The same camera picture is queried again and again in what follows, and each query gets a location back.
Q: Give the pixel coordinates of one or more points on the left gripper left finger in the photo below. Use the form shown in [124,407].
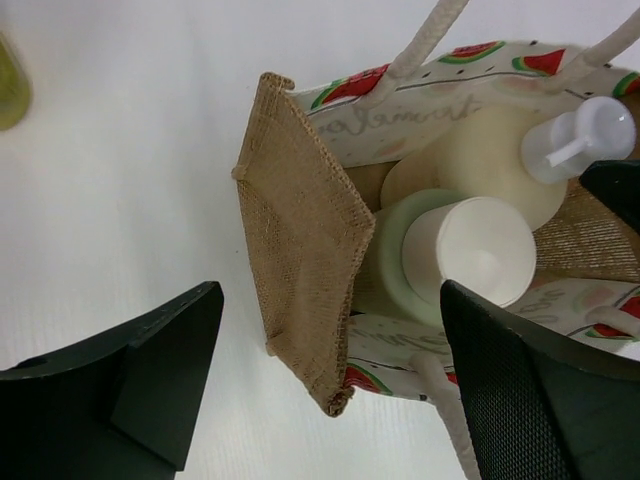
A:
[122,404]

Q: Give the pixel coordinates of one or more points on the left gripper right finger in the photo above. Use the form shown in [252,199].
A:
[539,405]

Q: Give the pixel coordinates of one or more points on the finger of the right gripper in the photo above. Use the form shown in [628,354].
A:
[616,184]

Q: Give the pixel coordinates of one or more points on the cream pump lotion bottle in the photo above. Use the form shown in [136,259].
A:
[517,155]

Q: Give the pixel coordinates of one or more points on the jute watermelon canvas bag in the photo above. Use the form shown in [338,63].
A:
[310,175]

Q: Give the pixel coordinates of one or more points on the yellow dish soap bottle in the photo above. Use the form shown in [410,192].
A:
[16,92]

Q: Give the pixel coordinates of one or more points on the pale green white-capped bottle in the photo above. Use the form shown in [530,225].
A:
[482,243]

